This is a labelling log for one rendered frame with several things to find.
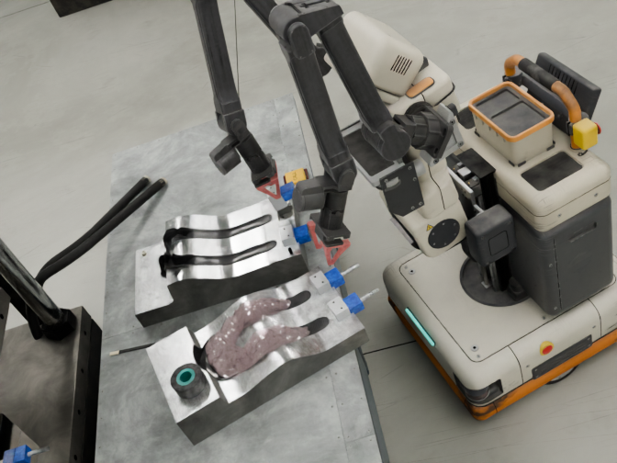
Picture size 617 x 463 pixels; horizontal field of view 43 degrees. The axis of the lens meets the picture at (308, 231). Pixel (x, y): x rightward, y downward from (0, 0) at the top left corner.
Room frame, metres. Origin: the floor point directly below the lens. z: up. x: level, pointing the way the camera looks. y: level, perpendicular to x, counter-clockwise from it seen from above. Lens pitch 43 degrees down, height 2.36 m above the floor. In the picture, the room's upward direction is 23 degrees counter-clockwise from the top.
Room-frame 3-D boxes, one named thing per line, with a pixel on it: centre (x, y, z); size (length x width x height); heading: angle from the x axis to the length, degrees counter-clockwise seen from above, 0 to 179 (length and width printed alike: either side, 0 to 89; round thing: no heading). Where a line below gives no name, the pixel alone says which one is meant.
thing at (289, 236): (1.56, 0.01, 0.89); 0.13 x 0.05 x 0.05; 83
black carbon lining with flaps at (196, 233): (1.64, 0.26, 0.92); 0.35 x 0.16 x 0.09; 83
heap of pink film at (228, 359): (1.30, 0.23, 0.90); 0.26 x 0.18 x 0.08; 100
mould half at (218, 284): (1.65, 0.27, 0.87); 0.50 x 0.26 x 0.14; 83
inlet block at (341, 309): (1.29, -0.04, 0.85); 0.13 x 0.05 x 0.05; 100
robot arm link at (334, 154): (1.37, -0.12, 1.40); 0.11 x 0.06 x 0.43; 9
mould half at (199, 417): (1.29, 0.23, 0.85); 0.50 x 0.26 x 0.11; 100
